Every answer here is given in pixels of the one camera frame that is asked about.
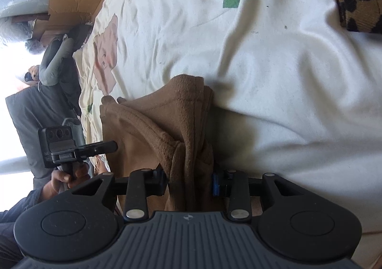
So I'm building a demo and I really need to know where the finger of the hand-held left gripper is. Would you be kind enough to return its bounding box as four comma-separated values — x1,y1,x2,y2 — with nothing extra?
74,141,118,158

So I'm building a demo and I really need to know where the person's left forearm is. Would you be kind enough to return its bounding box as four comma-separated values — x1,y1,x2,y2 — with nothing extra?
0,188,45,223

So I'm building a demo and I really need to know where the brown printed t-shirt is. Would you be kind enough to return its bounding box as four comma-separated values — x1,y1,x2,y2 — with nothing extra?
99,74,229,216

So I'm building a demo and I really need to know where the dark grey pillow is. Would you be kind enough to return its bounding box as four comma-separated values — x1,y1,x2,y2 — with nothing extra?
5,84,82,189

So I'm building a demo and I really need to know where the grey neck pillow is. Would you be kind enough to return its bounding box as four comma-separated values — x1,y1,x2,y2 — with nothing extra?
39,35,75,87

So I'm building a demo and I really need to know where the small plush toy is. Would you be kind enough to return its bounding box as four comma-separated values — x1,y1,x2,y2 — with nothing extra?
24,66,41,82

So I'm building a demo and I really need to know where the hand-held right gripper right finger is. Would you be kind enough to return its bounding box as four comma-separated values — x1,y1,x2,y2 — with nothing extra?
212,169,309,222

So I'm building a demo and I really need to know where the black cloth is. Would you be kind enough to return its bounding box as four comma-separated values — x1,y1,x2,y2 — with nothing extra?
68,24,92,49

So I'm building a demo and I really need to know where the person's left hand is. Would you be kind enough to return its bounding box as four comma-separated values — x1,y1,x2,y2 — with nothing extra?
41,159,93,202

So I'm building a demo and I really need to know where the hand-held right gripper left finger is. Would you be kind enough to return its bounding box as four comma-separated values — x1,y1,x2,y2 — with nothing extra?
72,166,169,222

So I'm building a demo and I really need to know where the dark grey cloth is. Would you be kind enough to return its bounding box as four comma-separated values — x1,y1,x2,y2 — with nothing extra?
58,48,82,116

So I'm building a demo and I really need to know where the clear plastic bag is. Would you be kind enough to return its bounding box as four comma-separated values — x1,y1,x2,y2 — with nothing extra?
0,17,45,55

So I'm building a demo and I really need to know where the cream bear print bed sheet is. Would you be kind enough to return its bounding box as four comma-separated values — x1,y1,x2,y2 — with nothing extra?
73,0,382,269

